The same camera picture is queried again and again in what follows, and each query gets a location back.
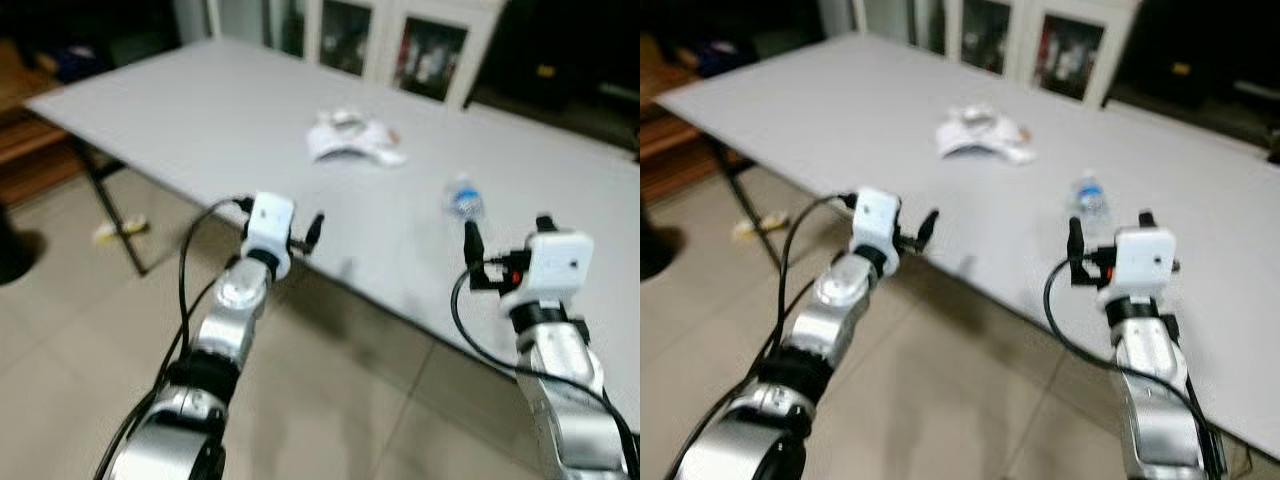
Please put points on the clear plastic water bottle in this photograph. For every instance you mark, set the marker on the clear plastic water bottle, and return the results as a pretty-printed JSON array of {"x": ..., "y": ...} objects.
[
  {"x": 464, "y": 200},
  {"x": 1090, "y": 198}
]

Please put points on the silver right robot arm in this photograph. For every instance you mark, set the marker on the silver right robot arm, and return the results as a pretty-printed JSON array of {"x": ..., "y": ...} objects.
[
  {"x": 560, "y": 370},
  {"x": 1150, "y": 370}
]

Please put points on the crumpled white paper trash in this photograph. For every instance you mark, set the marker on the crumpled white paper trash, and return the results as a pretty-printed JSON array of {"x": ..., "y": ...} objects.
[
  {"x": 350, "y": 140},
  {"x": 980, "y": 135}
]

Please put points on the black round rubbish bin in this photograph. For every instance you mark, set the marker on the black round rubbish bin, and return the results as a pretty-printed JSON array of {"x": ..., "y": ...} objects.
[
  {"x": 655, "y": 255},
  {"x": 12, "y": 258}
]

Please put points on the brown wooden pallet stack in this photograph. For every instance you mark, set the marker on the brown wooden pallet stack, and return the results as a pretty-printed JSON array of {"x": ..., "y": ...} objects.
[
  {"x": 665, "y": 150},
  {"x": 25, "y": 140}
]

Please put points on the yellow wrapper litter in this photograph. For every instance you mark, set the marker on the yellow wrapper litter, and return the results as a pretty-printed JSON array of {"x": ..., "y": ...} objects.
[
  {"x": 760, "y": 225},
  {"x": 120, "y": 230}
]

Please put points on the black metal table leg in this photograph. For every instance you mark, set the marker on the black metal table leg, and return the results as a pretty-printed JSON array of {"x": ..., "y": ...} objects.
[
  {"x": 115, "y": 215},
  {"x": 750, "y": 210}
]

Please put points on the black cabinet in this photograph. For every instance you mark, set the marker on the black cabinet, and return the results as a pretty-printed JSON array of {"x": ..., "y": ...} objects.
[
  {"x": 1200, "y": 40},
  {"x": 560, "y": 40}
]

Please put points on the white glass door cabinet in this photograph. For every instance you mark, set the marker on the white glass door cabinet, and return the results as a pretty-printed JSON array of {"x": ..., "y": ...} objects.
[
  {"x": 385, "y": 40},
  {"x": 1020, "y": 40}
]

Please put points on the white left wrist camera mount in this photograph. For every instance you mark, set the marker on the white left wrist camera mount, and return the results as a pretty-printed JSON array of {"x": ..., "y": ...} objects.
[
  {"x": 270, "y": 225},
  {"x": 875, "y": 222}
]

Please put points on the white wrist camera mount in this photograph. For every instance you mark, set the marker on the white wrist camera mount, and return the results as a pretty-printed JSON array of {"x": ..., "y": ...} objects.
[
  {"x": 555, "y": 265},
  {"x": 270, "y": 225},
  {"x": 1145, "y": 260},
  {"x": 875, "y": 222}
]

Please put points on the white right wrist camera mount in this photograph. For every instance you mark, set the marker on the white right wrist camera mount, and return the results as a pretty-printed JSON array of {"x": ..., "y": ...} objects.
[
  {"x": 1145, "y": 260},
  {"x": 555, "y": 265}
]

